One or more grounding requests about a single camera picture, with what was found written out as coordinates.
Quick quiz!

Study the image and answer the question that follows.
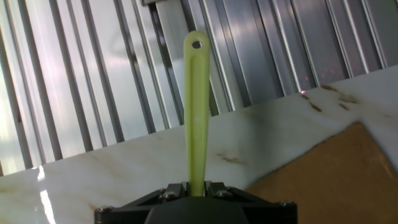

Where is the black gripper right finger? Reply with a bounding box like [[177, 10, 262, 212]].
[[203, 180, 299, 224]]

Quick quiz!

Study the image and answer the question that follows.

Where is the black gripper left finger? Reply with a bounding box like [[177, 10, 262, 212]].
[[94, 181, 191, 224]]

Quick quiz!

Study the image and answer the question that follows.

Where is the pale green plastic flyswatter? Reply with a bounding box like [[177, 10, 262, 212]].
[[183, 30, 212, 198]]

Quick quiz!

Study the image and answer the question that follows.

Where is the brown cardboard sheet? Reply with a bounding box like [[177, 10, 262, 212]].
[[244, 121, 398, 224]]

